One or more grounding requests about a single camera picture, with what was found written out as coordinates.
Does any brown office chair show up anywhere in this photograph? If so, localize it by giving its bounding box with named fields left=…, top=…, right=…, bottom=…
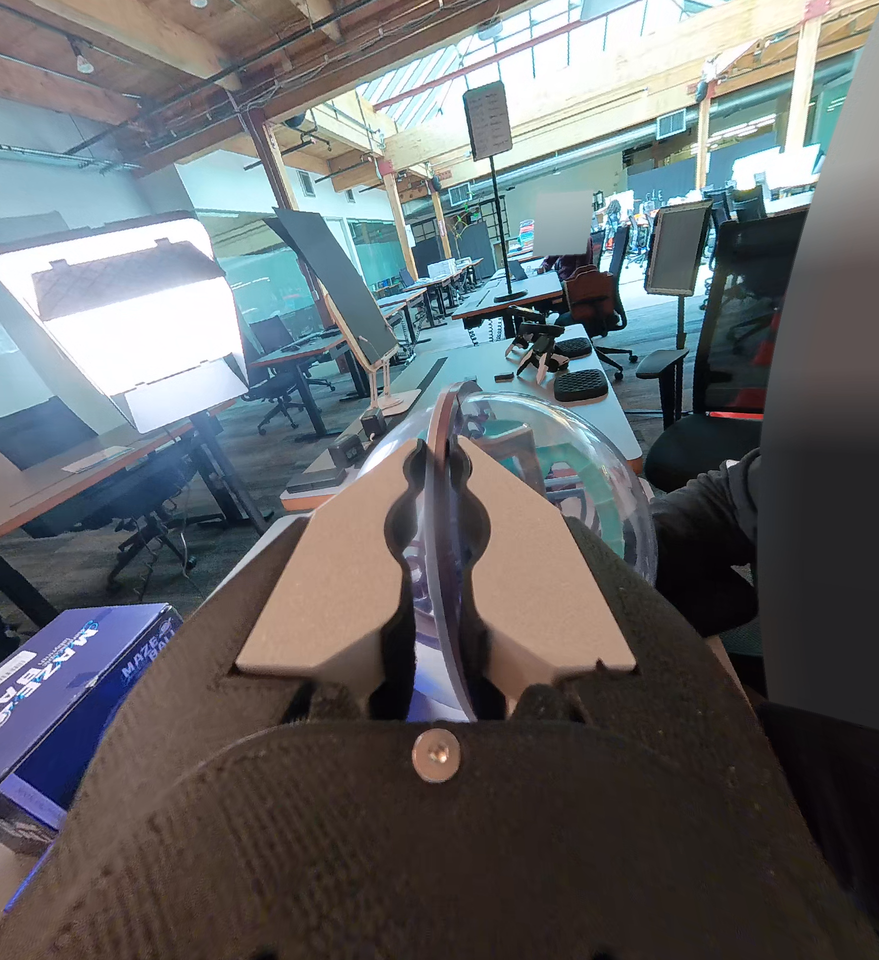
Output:
left=561, top=266, right=639, bottom=380

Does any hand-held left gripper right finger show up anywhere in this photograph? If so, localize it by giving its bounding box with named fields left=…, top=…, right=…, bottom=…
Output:
left=449, top=437, right=638, bottom=715

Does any grey screen on stand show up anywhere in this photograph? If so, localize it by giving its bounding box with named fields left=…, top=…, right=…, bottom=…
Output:
left=643, top=198, right=714, bottom=410

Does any person's right forearm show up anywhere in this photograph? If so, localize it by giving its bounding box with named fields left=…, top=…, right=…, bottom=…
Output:
left=649, top=448, right=763, bottom=639

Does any dark blue cardboard box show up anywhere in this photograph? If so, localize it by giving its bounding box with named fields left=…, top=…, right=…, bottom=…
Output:
left=0, top=603, right=186, bottom=837

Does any clear maze ball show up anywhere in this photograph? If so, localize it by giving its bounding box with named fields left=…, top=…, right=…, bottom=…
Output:
left=349, top=381, right=658, bottom=723

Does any black mesh office chair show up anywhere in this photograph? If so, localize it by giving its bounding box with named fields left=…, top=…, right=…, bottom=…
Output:
left=636, top=210, right=808, bottom=492

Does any bright studio light panel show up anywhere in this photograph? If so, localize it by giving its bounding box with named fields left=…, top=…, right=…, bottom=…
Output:
left=0, top=212, right=252, bottom=435

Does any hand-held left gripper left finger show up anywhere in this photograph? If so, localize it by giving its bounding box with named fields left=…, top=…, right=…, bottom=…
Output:
left=235, top=438, right=427, bottom=719

